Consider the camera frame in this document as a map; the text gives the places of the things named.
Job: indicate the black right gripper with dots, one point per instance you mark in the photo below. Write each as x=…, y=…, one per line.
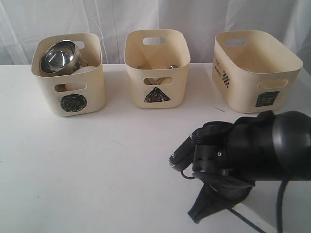
x=218, y=193

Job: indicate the white square plate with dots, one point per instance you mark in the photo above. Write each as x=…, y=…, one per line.
x=250, y=218

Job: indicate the stainless steel bowl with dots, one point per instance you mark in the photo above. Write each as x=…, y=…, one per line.
x=62, y=58

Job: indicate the wooden chopstick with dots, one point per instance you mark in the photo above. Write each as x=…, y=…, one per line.
x=161, y=80

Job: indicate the steel table knife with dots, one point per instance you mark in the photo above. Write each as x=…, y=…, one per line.
x=149, y=81

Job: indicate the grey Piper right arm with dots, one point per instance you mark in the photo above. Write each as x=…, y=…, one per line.
x=229, y=158

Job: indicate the cream bin with square mark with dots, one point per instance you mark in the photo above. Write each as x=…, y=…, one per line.
x=253, y=70

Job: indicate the cream bin with triangle mark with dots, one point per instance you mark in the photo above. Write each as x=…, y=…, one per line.
x=148, y=54

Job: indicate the cream bin with circle mark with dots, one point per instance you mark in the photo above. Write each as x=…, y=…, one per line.
x=68, y=103

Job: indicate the white curtain backdrop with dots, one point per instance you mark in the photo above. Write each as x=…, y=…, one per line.
x=23, y=23

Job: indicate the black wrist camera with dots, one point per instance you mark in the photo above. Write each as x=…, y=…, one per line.
x=187, y=150

